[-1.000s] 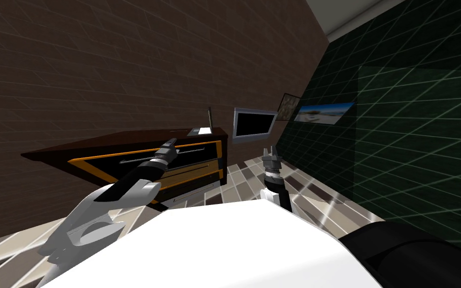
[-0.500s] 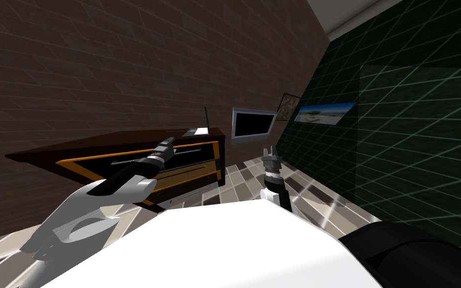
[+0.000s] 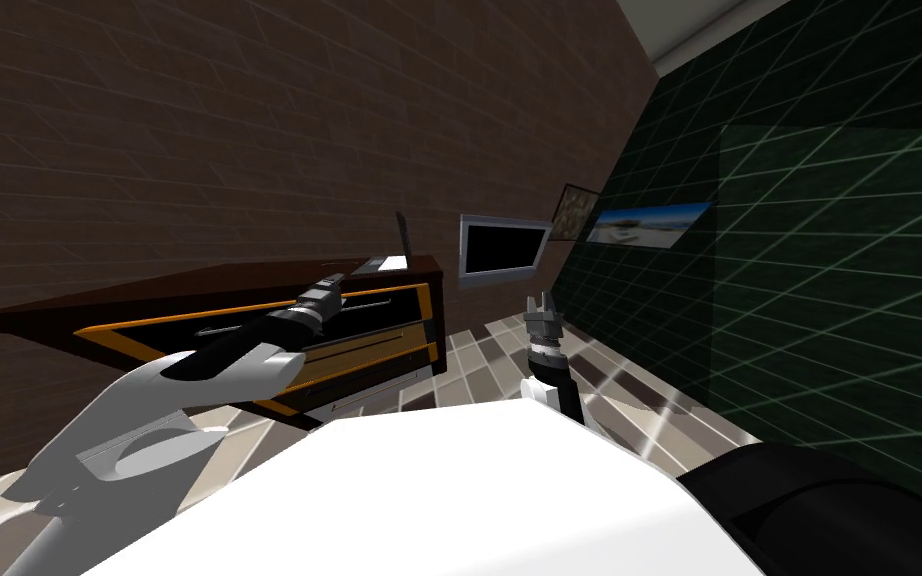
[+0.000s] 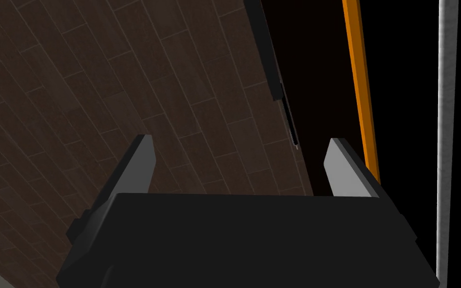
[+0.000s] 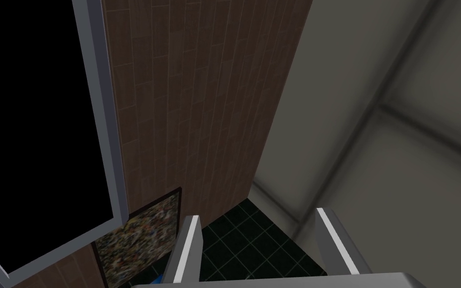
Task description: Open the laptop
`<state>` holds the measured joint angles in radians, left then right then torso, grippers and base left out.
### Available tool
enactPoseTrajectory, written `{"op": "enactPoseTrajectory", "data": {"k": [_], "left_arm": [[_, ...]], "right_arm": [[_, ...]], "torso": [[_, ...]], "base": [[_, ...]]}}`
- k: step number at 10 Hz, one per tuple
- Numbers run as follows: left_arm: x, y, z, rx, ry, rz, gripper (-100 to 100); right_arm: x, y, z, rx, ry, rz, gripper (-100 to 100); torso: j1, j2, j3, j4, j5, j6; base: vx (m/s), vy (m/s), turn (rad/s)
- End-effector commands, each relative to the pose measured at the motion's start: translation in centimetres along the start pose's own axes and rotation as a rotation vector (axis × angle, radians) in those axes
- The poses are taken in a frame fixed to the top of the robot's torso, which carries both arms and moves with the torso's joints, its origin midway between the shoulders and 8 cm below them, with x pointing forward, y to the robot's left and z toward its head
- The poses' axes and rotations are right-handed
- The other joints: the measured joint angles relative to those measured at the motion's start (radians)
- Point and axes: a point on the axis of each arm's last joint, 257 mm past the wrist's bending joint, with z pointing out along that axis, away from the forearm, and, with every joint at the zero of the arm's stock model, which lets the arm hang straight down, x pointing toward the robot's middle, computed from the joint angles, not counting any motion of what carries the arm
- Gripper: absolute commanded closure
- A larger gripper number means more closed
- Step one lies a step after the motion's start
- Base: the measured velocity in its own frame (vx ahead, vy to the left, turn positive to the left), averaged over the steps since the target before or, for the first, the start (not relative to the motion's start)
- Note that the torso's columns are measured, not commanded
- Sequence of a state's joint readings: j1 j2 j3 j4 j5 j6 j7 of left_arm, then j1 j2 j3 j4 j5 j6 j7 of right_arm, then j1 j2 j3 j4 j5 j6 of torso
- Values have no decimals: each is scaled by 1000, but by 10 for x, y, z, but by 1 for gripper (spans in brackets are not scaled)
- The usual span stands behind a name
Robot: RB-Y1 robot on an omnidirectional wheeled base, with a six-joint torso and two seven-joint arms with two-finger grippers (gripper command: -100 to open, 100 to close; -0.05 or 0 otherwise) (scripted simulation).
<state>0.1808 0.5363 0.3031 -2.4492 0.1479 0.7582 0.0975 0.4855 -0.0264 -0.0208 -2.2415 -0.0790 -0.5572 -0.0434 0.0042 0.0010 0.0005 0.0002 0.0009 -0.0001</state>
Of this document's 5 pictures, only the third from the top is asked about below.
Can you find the blue landscape wall picture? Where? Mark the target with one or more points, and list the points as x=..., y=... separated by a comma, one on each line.
x=646, y=224

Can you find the black orange-framed drawer front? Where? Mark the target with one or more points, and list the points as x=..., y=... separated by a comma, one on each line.
x=385, y=310

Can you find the dark framed wall picture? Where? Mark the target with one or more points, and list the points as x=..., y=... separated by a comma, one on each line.
x=573, y=212

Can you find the grey-framed wall television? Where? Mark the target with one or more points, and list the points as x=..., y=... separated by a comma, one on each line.
x=502, y=250

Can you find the grey laptop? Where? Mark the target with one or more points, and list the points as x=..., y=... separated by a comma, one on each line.
x=390, y=260

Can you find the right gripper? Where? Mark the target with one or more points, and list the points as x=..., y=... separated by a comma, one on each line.
x=542, y=326

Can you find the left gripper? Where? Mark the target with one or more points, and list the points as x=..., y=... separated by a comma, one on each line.
x=325, y=300

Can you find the dark brown drawer cabinet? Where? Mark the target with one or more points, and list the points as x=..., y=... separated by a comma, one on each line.
x=133, y=300

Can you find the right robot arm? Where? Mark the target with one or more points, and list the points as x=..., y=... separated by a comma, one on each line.
x=821, y=512

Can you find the brown orange-framed drawer front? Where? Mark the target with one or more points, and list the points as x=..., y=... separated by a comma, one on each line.
x=381, y=356

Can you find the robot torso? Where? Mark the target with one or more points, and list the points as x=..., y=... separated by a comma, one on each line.
x=445, y=496

